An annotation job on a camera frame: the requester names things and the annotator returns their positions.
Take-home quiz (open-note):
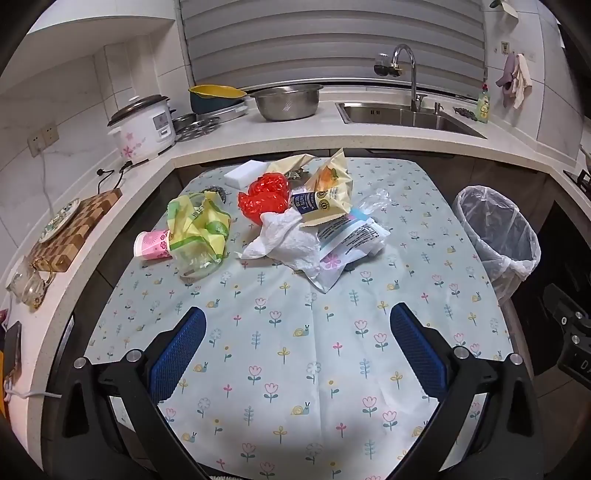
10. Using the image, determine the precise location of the black plug with cable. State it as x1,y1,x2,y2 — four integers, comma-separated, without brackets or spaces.
95,159,132,195

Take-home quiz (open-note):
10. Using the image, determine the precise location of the metal scouring pad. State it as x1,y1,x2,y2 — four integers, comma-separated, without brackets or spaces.
198,185,229,204

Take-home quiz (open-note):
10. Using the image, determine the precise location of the floral tablecloth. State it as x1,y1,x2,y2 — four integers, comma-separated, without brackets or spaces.
83,157,513,480

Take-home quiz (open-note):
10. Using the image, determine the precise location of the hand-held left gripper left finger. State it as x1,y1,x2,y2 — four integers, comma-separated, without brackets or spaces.
59,307,208,480

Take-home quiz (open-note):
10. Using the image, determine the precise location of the steel colander bowl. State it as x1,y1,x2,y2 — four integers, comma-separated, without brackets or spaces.
248,84,324,121

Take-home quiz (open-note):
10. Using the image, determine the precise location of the dark phone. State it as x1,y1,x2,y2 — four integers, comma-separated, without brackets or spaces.
0,320,23,374

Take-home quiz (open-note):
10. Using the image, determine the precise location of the blue label packet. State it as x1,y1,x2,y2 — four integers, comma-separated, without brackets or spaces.
291,190,319,217

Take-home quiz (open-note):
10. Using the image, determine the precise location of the gas stove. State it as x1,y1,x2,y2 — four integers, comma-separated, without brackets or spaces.
562,168,591,195

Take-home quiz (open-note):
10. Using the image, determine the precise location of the stainless steel sink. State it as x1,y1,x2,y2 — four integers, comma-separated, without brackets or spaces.
335,102,488,139

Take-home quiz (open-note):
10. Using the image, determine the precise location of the green dish soap bottle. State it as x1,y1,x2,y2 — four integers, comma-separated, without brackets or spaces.
475,83,491,124

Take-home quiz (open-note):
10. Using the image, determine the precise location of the white plastic bag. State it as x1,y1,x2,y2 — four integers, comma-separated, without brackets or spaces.
235,210,321,280

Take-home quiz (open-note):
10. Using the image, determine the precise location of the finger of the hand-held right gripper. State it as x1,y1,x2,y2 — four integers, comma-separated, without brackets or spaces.
544,284,579,325

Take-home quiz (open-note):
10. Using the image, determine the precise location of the metal baking tray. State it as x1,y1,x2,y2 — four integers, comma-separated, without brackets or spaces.
203,99,250,123

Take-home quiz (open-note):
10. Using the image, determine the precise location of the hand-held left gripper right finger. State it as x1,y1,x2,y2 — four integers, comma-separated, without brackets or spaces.
390,302,539,480

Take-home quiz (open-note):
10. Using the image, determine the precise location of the checkered wooden cutting board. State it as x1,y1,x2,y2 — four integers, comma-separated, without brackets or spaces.
30,188,123,273

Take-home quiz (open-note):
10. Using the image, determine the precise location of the waste bin with plastic liner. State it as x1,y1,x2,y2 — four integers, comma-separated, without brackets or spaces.
451,185,541,308

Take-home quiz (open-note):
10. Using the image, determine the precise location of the pink paper cup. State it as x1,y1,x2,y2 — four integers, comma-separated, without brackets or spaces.
134,229,172,261

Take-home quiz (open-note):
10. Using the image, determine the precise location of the yellow blue basin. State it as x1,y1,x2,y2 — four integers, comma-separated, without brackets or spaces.
188,84,247,115

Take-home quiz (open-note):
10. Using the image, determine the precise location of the white printed packet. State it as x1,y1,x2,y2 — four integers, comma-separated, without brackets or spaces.
316,217,391,254

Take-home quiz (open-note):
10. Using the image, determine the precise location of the metal steamer tray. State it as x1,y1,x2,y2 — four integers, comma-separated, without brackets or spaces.
172,112,221,141

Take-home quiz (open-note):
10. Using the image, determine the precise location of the chrome kitchen faucet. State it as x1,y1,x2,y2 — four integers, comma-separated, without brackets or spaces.
374,44,428,113

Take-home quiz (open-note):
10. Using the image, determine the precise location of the white cable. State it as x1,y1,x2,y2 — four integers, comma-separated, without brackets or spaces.
2,378,63,402

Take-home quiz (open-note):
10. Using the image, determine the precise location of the wide wall outlet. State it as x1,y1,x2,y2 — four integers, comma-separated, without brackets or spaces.
27,124,58,155

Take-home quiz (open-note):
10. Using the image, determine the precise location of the white sponge block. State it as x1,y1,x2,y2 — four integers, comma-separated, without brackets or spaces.
224,160,273,190

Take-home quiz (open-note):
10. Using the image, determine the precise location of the white floral pouch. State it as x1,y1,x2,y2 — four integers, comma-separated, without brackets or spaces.
305,244,370,294

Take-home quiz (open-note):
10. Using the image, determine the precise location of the cream hanging cloth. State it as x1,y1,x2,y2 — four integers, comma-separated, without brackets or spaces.
512,54,533,109

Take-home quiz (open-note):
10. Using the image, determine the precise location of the beige crumpled wrapper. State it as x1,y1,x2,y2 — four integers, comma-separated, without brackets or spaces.
270,154,324,178

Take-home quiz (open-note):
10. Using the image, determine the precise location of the clear plastic wrapper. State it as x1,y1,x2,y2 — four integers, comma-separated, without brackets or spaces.
178,249,227,280

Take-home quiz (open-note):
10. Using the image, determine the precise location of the white floral rice cooker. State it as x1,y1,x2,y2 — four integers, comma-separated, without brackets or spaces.
107,95,178,166

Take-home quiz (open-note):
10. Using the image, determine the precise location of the green yellow plastic bag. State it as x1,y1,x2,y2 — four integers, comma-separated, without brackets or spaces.
166,191,232,264

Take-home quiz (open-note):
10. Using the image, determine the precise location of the clear crumpled plastic bag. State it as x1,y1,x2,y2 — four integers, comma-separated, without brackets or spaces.
358,188,400,217

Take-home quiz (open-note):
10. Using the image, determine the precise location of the patterned plate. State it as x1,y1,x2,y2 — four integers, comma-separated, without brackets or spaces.
38,199,80,243

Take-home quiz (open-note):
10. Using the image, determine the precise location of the yellow snack bag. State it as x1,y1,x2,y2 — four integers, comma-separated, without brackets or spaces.
302,148,354,227

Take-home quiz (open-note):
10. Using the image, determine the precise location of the red plastic bag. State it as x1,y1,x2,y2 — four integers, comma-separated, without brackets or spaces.
238,172,293,227

